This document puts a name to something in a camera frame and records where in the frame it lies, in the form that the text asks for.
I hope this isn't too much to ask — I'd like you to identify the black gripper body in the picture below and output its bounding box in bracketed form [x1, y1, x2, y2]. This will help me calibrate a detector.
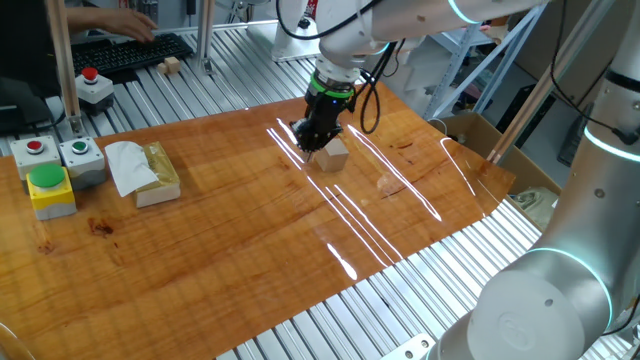
[303, 90, 355, 140]

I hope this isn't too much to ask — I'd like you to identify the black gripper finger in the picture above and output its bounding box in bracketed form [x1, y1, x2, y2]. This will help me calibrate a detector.
[291, 118, 314, 162]
[309, 127, 343, 154]

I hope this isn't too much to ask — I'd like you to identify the small pale wooden block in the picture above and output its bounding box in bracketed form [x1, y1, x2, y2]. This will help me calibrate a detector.
[313, 137, 350, 174]

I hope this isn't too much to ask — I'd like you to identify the person's forearm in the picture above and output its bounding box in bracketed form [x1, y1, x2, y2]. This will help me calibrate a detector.
[64, 5, 114, 32]

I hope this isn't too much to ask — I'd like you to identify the person's hand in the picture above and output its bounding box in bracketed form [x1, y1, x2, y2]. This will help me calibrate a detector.
[99, 7, 159, 44]

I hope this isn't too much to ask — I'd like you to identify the silver metal stand plate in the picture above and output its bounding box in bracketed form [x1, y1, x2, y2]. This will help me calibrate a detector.
[244, 22, 322, 64]

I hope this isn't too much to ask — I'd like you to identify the glossy wood grain mat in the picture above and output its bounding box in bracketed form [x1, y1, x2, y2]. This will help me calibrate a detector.
[0, 82, 516, 360]

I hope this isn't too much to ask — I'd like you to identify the gold tissue box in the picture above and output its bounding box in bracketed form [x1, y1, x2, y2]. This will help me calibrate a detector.
[133, 141, 182, 209]

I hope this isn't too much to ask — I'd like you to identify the grey metal shelf rack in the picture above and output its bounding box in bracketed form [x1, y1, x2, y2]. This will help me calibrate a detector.
[424, 4, 547, 122]

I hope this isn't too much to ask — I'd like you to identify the open cardboard box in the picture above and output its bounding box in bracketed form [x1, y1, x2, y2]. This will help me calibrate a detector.
[429, 112, 562, 232]

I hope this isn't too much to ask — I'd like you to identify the white tissue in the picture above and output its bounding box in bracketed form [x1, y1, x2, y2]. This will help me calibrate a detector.
[103, 140, 160, 199]

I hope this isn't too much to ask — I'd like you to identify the black computer keyboard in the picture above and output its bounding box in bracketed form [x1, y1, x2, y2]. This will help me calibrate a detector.
[69, 32, 195, 78]

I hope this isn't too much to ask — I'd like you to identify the grey box red mushroom button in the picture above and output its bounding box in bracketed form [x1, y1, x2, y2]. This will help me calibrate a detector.
[74, 66, 115, 117]

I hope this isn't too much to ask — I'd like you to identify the white box small green button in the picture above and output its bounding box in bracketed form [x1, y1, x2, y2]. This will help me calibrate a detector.
[58, 136, 107, 191]

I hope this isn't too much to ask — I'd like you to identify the crumpled plastic bag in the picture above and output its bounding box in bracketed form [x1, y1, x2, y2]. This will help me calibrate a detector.
[509, 187, 559, 229]

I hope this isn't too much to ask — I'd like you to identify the yellow box large green button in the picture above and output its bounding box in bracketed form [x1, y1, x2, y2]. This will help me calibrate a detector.
[25, 163, 78, 222]

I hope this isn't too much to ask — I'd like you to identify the white box small red button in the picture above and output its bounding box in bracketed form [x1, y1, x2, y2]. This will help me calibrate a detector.
[9, 134, 62, 194]

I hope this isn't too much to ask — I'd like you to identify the black camera cable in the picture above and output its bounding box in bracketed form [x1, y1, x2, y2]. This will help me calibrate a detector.
[356, 39, 399, 136]

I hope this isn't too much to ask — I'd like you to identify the silver aluminium post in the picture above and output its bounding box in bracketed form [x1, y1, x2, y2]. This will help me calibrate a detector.
[193, 0, 217, 76]

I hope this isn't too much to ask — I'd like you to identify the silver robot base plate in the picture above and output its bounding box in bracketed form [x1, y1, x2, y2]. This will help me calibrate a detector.
[379, 333, 437, 360]

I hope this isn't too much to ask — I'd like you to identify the beige frame post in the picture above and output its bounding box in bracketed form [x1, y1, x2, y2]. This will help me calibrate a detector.
[486, 0, 617, 164]

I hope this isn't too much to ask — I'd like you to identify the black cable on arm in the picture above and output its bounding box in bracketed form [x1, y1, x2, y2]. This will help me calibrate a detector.
[548, 0, 640, 147]

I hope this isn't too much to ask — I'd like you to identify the beige post with silver foot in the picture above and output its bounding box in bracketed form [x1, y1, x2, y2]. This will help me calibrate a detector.
[44, 0, 85, 137]

